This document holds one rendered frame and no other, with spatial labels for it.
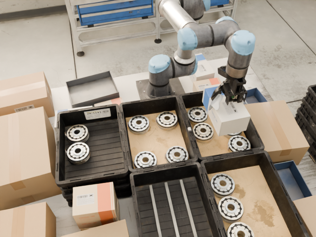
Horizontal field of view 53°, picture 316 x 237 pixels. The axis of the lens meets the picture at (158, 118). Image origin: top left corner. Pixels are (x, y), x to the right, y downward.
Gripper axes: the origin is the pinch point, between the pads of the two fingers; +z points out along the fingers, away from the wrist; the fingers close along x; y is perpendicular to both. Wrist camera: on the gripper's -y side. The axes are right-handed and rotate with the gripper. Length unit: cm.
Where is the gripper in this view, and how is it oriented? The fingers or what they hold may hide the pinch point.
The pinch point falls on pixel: (225, 105)
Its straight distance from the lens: 132.0
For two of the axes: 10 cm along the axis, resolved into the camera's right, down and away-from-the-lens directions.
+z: 0.1, 6.4, 7.7
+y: 2.4, 7.5, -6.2
